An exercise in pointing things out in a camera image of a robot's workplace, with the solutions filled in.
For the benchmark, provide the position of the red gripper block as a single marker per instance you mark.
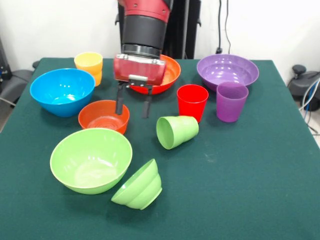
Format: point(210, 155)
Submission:
point(140, 72)

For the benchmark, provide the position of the small orange bowl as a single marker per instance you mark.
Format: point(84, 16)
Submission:
point(103, 120)

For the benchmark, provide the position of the green cup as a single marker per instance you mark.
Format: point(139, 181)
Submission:
point(180, 130)

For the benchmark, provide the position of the red cup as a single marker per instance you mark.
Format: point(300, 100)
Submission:
point(192, 100)

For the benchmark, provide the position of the large green bowl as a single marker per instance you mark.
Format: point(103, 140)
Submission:
point(90, 162)

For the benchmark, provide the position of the small green bowl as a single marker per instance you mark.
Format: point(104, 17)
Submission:
point(142, 190)

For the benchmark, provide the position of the purple cup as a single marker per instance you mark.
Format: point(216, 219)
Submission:
point(231, 102)

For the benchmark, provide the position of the large purple bowl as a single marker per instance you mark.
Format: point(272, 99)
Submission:
point(225, 67)

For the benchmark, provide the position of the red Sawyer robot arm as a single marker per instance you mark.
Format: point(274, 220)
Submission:
point(143, 27)

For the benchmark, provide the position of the large orange bowl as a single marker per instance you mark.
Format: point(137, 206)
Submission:
point(172, 72)

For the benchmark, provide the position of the yellow cup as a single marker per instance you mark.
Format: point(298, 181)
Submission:
point(88, 63)

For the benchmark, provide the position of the blue bowl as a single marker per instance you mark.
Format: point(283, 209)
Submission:
point(62, 90)

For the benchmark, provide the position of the dark green tablecloth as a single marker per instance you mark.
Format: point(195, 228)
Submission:
point(225, 187)

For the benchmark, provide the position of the black machine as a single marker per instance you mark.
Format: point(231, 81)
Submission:
point(3, 60)

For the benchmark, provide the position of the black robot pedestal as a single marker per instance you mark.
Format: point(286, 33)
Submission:
point(182, 25)

